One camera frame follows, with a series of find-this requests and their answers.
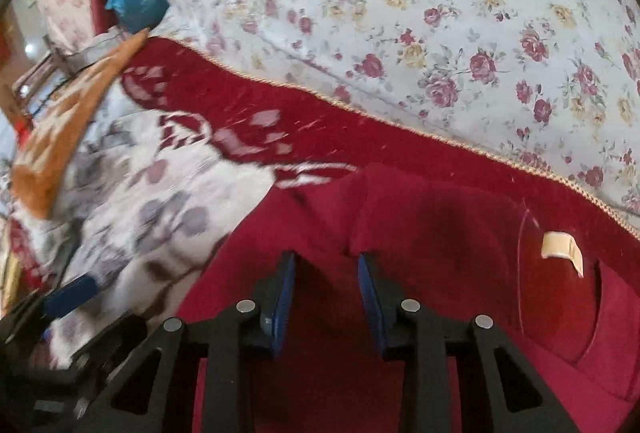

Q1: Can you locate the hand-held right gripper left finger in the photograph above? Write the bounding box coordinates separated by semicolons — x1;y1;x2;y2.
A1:
92;251;298;433

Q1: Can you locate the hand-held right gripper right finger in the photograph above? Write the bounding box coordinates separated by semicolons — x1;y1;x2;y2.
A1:
356;253;581;433

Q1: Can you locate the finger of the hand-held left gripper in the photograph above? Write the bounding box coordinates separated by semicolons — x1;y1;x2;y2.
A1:
42;274;99;318

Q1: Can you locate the dark red shirt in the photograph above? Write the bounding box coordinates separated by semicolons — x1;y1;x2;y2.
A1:
175;162;640;433

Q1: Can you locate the orange patterned cloth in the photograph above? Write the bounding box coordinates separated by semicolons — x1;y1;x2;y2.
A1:
10;29;151;220

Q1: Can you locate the red and white patterned blanket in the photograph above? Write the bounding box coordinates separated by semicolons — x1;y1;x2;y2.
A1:
0;33;640;374

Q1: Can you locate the wooden chair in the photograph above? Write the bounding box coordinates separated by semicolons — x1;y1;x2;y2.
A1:
9;33;77;126

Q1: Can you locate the white rose print bed sheet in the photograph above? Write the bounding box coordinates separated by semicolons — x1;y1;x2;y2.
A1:
162;0;640;234

